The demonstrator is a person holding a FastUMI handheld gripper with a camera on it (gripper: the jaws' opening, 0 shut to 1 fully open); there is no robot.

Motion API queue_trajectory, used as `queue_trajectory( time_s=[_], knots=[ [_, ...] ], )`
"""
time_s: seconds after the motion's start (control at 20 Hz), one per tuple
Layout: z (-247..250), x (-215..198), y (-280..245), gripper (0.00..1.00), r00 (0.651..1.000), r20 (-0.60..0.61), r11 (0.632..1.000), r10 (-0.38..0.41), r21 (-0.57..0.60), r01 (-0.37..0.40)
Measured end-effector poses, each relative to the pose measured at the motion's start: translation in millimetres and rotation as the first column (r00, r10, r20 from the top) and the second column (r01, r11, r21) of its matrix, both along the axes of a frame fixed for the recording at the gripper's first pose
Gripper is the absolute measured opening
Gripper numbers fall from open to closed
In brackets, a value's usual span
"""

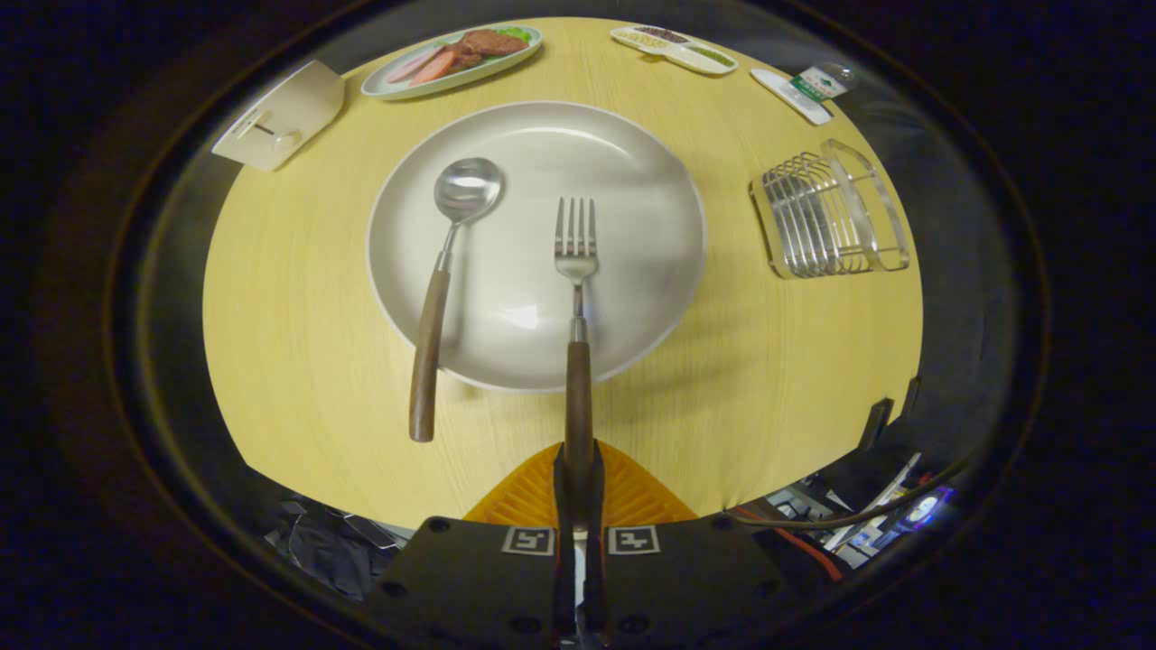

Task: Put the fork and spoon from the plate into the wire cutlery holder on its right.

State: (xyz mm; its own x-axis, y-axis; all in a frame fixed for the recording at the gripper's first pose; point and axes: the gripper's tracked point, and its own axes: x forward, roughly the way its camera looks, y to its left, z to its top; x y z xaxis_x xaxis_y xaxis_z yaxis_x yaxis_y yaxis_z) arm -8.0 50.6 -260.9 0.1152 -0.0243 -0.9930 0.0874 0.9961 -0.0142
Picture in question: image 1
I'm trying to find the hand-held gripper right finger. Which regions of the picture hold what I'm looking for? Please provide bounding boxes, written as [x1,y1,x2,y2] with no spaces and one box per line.
[578,439,818,650]

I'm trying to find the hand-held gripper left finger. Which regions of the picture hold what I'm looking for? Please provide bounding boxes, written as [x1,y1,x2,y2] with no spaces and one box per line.
[368,441,579,650]

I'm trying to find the wooden-handled steel fork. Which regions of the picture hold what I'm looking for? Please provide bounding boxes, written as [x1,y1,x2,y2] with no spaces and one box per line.
[553,197,601,534]

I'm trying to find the large white round plate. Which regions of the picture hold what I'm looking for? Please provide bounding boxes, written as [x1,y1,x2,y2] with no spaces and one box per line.
[365,100,709,395]

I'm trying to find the clear acrylic metal rack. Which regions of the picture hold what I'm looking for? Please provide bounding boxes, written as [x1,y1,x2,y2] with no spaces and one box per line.
[749,138,911,280]

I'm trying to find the green oval plate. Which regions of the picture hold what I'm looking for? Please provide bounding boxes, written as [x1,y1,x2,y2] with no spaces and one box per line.
[360,24,545,101]

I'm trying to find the sliced meat and vegetables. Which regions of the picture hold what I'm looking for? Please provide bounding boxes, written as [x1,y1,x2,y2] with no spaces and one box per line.
[386,26,534,88]

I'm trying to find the white divided condiment dish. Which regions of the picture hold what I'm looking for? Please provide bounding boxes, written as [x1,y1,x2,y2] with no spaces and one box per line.
[610,24,740,76]

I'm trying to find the white rectangular holder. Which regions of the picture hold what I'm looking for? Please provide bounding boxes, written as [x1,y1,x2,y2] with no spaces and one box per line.
[210,60,346,172]

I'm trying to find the plastic bottle with green label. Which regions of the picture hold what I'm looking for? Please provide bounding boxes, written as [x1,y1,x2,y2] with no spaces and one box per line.
[788,61,859,104]

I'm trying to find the wooden-handled steel spoon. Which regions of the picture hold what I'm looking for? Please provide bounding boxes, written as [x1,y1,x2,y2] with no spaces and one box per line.
[408,157,505,444]

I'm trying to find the red cable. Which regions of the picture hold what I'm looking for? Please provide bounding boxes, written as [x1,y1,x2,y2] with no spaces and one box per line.
[733,506,845,583]

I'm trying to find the black cable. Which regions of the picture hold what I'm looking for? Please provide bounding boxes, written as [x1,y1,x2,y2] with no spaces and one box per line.
[722,456,972,532]

